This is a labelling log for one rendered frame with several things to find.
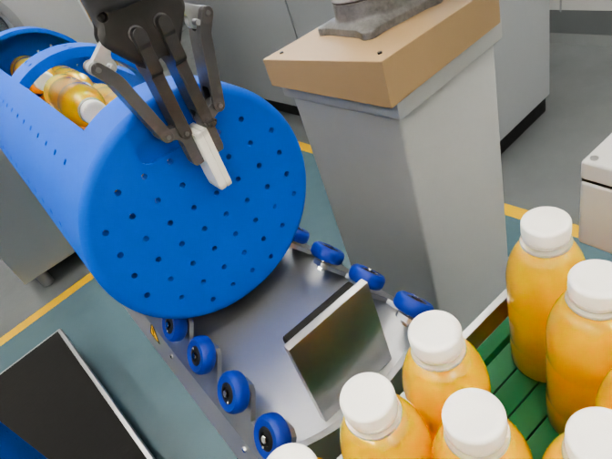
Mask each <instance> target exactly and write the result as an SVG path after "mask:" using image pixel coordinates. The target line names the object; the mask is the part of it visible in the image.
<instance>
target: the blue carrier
mask: <svg viewBox="0 0 612 459"><path fill-rule="evenodd" d="M50 45H52V46H50ZM96 47H97V45H96V44H91V43H78V42H77V41H75V40H74V39H72V38H70V37H68V36H65V35H63V34H60V33H58V32H55V31H52V30H48V29H45V28H41V27H34V26H21V27H15V28H11V29H7V30H5V31H3V32H0V148H1V149H2V151H3V152H4V153H5V155H6V157H7V158H8V159H9V161H10V162H11V163H12V165H13V166H14V168H15V169H16V171H17V172H18V174H19V175H20V176H21V178H22V179H23V180H24V182H25V183H26V185H27V186H28V187H29V188H30V189H31V191H32V192H33V194H34V195H35V196H36V198H37V199H38V201H39V202H40V204H41V205H42V206H43V208H44V209H45V210H46V212H47V214H48V215H49V216H50V218H51V219H52V221H54V222H55V224H56V225H57V227H58V228H59V230H60V231H61V232H62V234H63V235H64V236H65V238H66V240H67V241H68V242H69V244H70V245H71V246H72V248H73V249H74V251H75V252H76V254H77V255H78V256H79V258H80V259H81V260H82V261H83V262H84V264H85V265H86V266H87V268H88V270H89V271H90V272H91V274H92V275H93V276H94V278H95V279H96V281H97V282H98V284H99V285H100V286H101V287H102V288H103V289H104V290H105V291H106V292H107V293H108V294H109V295H110V296H111V297H113V298H114V299H115V300H116V301H118V302H120V303H121V304H123V305H124V306H126V307H128V308H130V309H131V310H133V311H137V312H139V313H142V314H145V315H148V316H152V317H157V318H163V319H187V318H194V317H199V316H203V315H206V314H210V313H212V312H215V311H219V310H221V309H224V308H226V307H228V306H230V305H231V304H233V303H234V302H236V301H239V300H240V299H242V298H243V297H245V296H246V295H247V294H249V293H250V292H252V291H253V290H254V289H256V288H257V287H258V286H259V285H260V284H261V283H262V282H263V281H264V280H265V279H266V278H267V277H268V276H269V275H270V274H271V273H272V272H273V270H274V269H275V268H276V267H277V265H278V264H279V263H280V261H281V259H282V258H283V256H284V255H285V253H286V252H287V250H288V248H289V246H290V245H291V243H292V241H293V239H294V236H295V234H296V232H297V229H298V227H299V224H300V222H301V216H302V212H303V208H304V202H305V195H306V172H305V165H304V160H303V155H302V153H301V148H300V145H299V142H298V140H297V138H296V136H295V134H294V132H293V131H292V129H291V127H290V125H289V123H288V122H287V121H286V119H285V118H284V117H283V115H282V114H281V113H280V112H279V111H278V110H277V109H276V108H275V107H274V106H273V105H271V104H270V103H269V102H268V101H266V100H265V99H263V98H262V97H260V96H258V95H256V94H255V93H253V92H251V91H249V90H247V89H245V88H242V87H237V86H234V85H232V84H228V83H225V82H222V81H220V82H221V86H222V92H223V96H224V101H225V108H224V110H223V111H221V112H219V113H218V114H217V115H216V116H215V117H214V118H216V119H217V125H216V126H215V127H216V129H217V131H218V133H219V136H220V139H221V140H222V143H223V148H224V149H222V150H221V151H220V152H219V156H220V158H221V160H222V162H223V164H224V166H225V168H226V170H227V171H228V174H229V177H230V179H231V181H232V183H231V184H230V185H229V186H227V187H226V188H225V189H223V190H222V189H218V188H217V187H215V186H214V185H212V184H210V183H209V181H208V179H207V177H206V175H205V173H204V171H203V169H202V168H201V166H200V165H198V166H196V165H194V164H192V163H191V162H190V161H188V159H187V157H186V155H185V154H184V152H183V150H182V148H181V146H180V144H179V142H178V141H177V140H175V141H172V142H171V143H165V142H163V141H161V140H160V139H158V138H156V137H154V136H153V135H152V134H151V132H150V131H149V130H148V129H147V128H146V127H145V126H144V125H143V124H142V123H141V122H140V120H139V119H138V118H137V117H136V116H135V115H134V114H133V113H132V112H131V111H130V110H129V108H128V107H127V106H126V105H125V104H124V103H123V102H122V101H121V100H120V99H119V98H118V97H116V98H115V99H113V100H112V101H111V102H109V103H108V104H107V105H106V106H105V107H104V108H103V109H101V110H100V111H99V112H98V114H97V115H96V116H95V117H94V118H93V119H92V120H91V122H90V123H89V124H88V125H87V127H86V129H85V130H84V129H82V128H81V127H79V126H78V125H76V124H75V123H74V122H72V121H71V120H70V119H68V118H67V117H65V116H64V115H62V114H61V113H60V112H58V111H57V110H56V109H54V108H53V107H51V106H50V105H49V104H47V103H46V102H45V101H44V100H43V99H41V98H40V97H41V96H42V95H44V94H34V93H33V92H31V91H30V90H29V88H30V87H31V86H32V85H33V84H34V83H35V81H36V80H37V79H38V78H39V77H40V76H42V75H43V74H44V73H45V72H46V71H47V70H49V69H50V68H52V67H54V66H59V65H64V66H69V67H72V68H74V69H75V70H77V71H79V72H81V73H83V74H85V75H87V76H88V77H89V78H90V79H91V80H92V82H95V83H97V84H98V83H103V84H106V83H105V82H103V81H101V80H99V79H97V78H96V77H94V76H91V75H89V74H88V73H87V72H86V71H85V70H84V69H83V63H84V62H85V61H86V60H88V59H90V58H91V56H92V55H93V53H94V51H95V49H96ZM37 50H39V52H38V53H37ZM22 55H27V56H31V57H30V58H29V59H27V60H26V61H25V62H24V63H23V64H22V65H21V66H20V67H19V68H18V69H17V70H16V71H15V72H14V74H13V75H12V76H11V73H10V65H11V62H12V61H13V60H14V59H15V58H16V57H18V56H22ZM111 57H112V59H114V60H116V61H118V62H119V63H120V64H122V65H123V66H125V67H127V68H124V67H122V66H117V71H116V72H117V73H118V74H120V75H121V76H122V77H124V78H125V79H126V80H127V82H128V83H129V84H130V85H131V86H132V87H133V88H134V89H135V91H136V92H137V93H138V94H139V95H140V96H141V97H142V99H143V100H144V101H145V102H146V103H147V104H148V106H149V107H150V108H151V109H152V110H153V111H154V112H155V113H156V115H157V116H158V117H159V118H160V119H161V120H162V121H163V123H164V124H165V125H166V126H168V123H167V121H166V120H165V118H164V117H163V115H162V113H161V111H160V109H159V107H158V104H157V102H156V100H155V98H154V97H153V96H152V94H151V92H150V90H149V88H148V85H147V83H146V81H145V79H144V77H143V76H142V75H141V74H140V73H139V71H138V69H137V67H136V65H135V64H132V63H130V62H128V61H127V60H126V59H124V58H122V57H120V56H118V55H116V54H114V53H112V52H111ZM27 88H28V89H27ZM142 175H143V176H142ZM141 176H142V177H141ZM115 190H117V191H116V192H115ZM130 214H131V215H130Z"/></svg>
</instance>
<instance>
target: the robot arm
mask: <svg viewBox="0 0 612 459"><path fill-rule="evenodd" d="M331 1H332V6H333V11H334V15H335V17H334V18H333V19H332V20H330V21H328V22H327V23H325V24H323V25H321V26H319V28H318V32H319V35H320V36H345V37H354V38H360V39H361V40H362V41H366V40H371V39H374V38H375V37H377V36H379V35H380V34H382V33H383V32H385V31H386V30H388V29H390V28H392V27H394V26H397V25H399V24H400V23H401V22H403V21H405V20H407V19H409V18H411V17H413V16H415V15H417V14H419V13H421V12H422V11H424V10H426V9H428V8H430V7H433V6H435V5H439V4H441V3H442V1H443V0H331ZM81 2H82V4H83V6H84V8H85V9H86V10H87V13H88V15H89V16H90V18H91V20H92V23H93V26H94V36H95V39H96V41H97V47H96V49H95V51H94V53H93V55H92V56H91V58H90V59H88V60H86V61H85V62H84V63H83V69H84V70H85V71H86V72H87V73H88V74H89V75H91V76H93V77H96V78H97V79H99V80H101V81H103V82H105V83H106V84H107V86H108V87H109V88H110V89H111V90H112V91H113V92H114V93H115V94H116V95H117V96H118V98H119V99H120V100H121V101H122V102H123V103H124V104H125V105H126V106H127V107H128V108H129V110H130V111H131V112H132V113H133V114H134V115H135V116H136V117H137V118H138V119H139V120H140V122H141V123H142V124H143V125H144V126H145V127H146V128H147V129H148V130H149V131H150V132H151V134H152V135H153V136H154V137H156V138H158V139H160V140H161V141H163V142H165V143H171V142H172V141H175V140H177V141H178V142H179V144H180V146H181V148H182V150H183V152H184V154H185V155H186V157H187V159H188V161H190V162H191V163H192V164H194V165H196V166H198V165H200V166H201V168H202V169H203V171H204V173H205V175H206V177H207V179H208V181H209V183H210V184H212V185H214V186H215V187H217V188H218V189H222V190H224V189H225V188H226V187H227V186H229V185H230V184H231V183H232V181H231V179H230V176H229V174H228V171H227V170H226V168H225V166H224V164H223V162H222V160H221V158H220V156H219V152H220V151H221V150H222V149H224V148H223V143H222V140H221V139H220V136H219V133H218V131H217V129H216V127H215V126H216V125H217V119H216V118H214V117H215V116H216V115H217V114H218V113H219V112H221V111H223V110H224V108H225V101H224V96H223V92H222V86H221V82H220V77H219V68H218V63H217V58H216V54H215V49H214V44H213V39H212V34H211V29H212V21H213V10H212V8H211V7H210V6H209V5H192V4H188V3H184V0H81ZM184 19H185V24H186V26H187V27H188V28H189V38H190V43H191V47H192V51H193V56H194V60H195V65H196V69H197V73H198V78H199V85H200V89H199V85H198V83H197V81H196V79H195V77H194V76H193V74H192V71H191V69H190V67H189V64H188V62H187V56H186V53H185V51H184V49H183V47H182V45H181V43H180V41H181V35H182V27H183V20H184ZM111 52H112V53H114V54H116V55H118V56H120V57H122V58H124V59H126V60H127V61H128V62H130V63H132V64H135V65H136V67H137V69H138V71H139V73H140V74H141V75H142V76H143V77H144V79H145V81H146V83H147V85H148V88H149V90H150V92H151V94H152V96H153V97H154V98H155V100H156V102H157V104H158V107H159V109H160V111H161V113H162V115H163V117H164V118H165V120H166V121H167V123H168V126H166V125H165V124H164V123H163V121H162V120H161V119H160V118H159V117H158V116H157V115H156V113H155V112H154V111H153V110H152V109H151V108H150V107H149V106H148V104H147V103H146V102H145V101H144V100H143V99H142V97H141V96H140V95H139V94H138V93H137V92H136V91H135V89H134V88H133V87H132V86H131V85H130V84H129V83H128V82H127V80H126V79H125V78H124V77H122V76H121V75H120V74H118V73H117V72H116V71H117V63H116V62H115V61H114V60H113V59H112V57H111ZM160 58H162V60H163V61H164V62H165V63H166V65H167V67H168V70H169V72H170V74H171V75H172V78H173V80H174V82H175V84H176V86H177V88H178V91H179V93H180V94H181V96H182V98H183V100H184V102H185V104H186V106H187V108H188V110H189V113H190V114H191V116H192V118H193V120H194V121H196V123H197V124H196V123H194V122H192V123H191V124H189V123H188V121H187V120H186V118H185V116H184V114H183V112H182V110H181V108H180V106H179V103H178V101H177V100H176V98H175V96H174V94H173V92H172V90H171V88H170V86H169V84H168V81H167V79H166V78H165V76H164V73H163V67H162V65H161V64H160V62H159V59H160ZM200 90H201V91H200Z"/></svg>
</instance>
